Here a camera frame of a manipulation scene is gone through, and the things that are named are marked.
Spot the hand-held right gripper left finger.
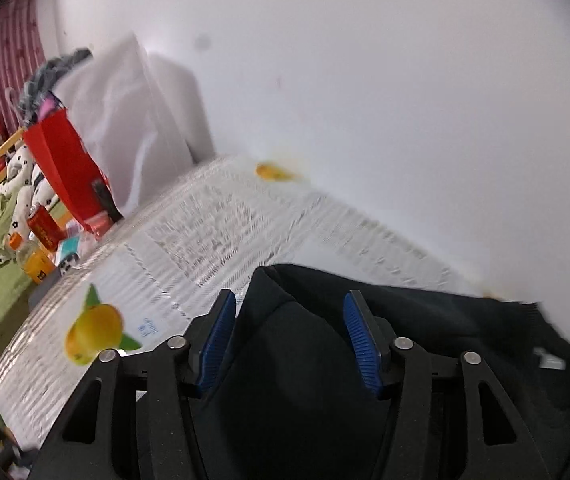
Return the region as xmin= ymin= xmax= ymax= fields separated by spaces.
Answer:
xmin=28 ymin=289 xmax=238 ymax=480

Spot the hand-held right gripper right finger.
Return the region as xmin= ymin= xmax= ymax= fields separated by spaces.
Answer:
xmin=342 ymin=289 xmax=552 ymax=480

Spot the dark navy shirt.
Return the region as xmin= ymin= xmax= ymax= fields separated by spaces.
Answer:
xmin=190 ymin=262 xmax=570 ymax=480

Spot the fruit print tablecloth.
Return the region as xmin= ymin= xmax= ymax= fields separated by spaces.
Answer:
xmin=0 ymin=154 xmax=468 ymax=463

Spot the orange juice bottle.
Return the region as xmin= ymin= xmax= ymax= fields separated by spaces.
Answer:
xmin=24 ymin=249 xmax=57 ymax=287

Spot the red can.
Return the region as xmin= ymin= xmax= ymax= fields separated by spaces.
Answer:
xmin=26 ymin=203 xmax=64 ymax=252

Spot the orange capped bottle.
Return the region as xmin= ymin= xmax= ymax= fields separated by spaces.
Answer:
xmin=8 ymin=234 xmax=37 ymax=267

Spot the red paper bag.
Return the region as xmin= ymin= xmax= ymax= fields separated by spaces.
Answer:
xmin=22 ymin=107 xmax=126 ymax=235

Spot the white plastic bag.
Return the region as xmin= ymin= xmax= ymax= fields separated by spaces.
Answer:
xmin=52 ymin=32 xmax=216 ymax=217

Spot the white spotted cloth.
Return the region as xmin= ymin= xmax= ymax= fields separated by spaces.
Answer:
xmin=2 ymin=142 xmax=61 ymax=212

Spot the grey cloth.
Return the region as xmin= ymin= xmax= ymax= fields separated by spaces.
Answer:
xmin=15 ymin=49 xmax=93 ymax=122

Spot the red striped curtain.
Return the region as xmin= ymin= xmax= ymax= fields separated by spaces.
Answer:
xmin=0 ymin=0 xmax=48 ymax=161

